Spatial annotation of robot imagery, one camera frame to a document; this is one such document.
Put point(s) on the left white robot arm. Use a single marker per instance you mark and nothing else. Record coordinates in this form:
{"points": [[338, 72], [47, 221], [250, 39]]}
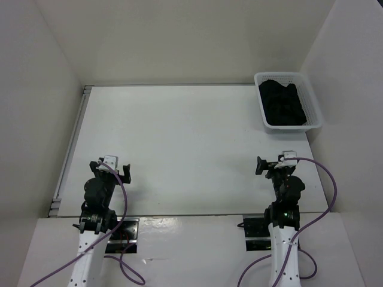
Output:
{"points": [[97, 221]]}

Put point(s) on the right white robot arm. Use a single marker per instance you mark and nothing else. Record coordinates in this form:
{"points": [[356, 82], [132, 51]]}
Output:
{"points": [[282, 217]]}

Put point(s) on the black pleated skirt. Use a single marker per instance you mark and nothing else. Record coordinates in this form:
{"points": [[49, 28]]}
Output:
{"points": [[281, 104]]}

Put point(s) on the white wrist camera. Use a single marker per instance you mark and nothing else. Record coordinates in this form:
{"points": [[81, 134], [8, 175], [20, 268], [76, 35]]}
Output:
{"points": [[108, 162], [287, 159]]}

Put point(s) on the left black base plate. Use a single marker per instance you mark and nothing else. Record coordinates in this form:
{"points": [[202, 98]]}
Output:
{"points": [[125, 239]]}

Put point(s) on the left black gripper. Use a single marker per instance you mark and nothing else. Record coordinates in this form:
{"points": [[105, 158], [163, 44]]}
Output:
{"points": [[99, 173]]}

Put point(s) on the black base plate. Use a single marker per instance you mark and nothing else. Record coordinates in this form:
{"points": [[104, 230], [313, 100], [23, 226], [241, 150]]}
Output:
{"points": [[125, 239], [257, 236]]}

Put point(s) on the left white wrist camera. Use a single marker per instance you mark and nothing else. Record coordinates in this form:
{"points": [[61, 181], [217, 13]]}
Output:
{"points": [[108, 162]]}

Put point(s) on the white plastic basket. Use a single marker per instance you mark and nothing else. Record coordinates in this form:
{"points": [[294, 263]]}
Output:
{"points": [[305, 93]]}

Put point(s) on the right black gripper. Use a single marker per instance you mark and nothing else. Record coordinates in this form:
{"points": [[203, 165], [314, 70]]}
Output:
{"points": [[262, 164]]}

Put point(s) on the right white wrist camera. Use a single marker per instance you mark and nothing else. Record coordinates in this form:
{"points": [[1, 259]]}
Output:
{"points": [[287, 159]]}

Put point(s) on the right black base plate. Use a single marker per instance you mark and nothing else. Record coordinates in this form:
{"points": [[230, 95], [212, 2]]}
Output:
{"points": [[257, 236]]}

